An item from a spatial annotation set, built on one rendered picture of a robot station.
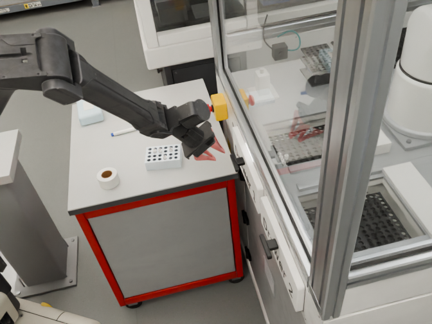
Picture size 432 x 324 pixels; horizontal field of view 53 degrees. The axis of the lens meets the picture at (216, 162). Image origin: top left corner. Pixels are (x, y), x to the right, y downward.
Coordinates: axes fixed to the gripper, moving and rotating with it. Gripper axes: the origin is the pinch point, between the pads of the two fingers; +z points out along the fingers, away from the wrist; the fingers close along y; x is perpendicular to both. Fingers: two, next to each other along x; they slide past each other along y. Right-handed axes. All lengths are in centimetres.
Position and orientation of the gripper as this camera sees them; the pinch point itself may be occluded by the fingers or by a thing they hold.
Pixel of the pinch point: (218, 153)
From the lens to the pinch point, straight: 122.3
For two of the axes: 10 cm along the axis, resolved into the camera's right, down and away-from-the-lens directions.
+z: 6.5, 4.4, 6.1
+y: 7.3, -6.0, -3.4
